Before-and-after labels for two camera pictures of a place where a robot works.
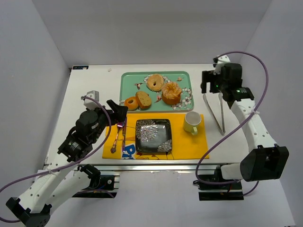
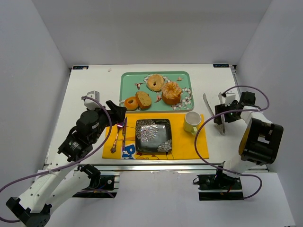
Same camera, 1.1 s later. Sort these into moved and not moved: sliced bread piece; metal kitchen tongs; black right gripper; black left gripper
Moved: black right gripper
Not moved: metal kitchen tongs; sliced bread piece; black left gripper
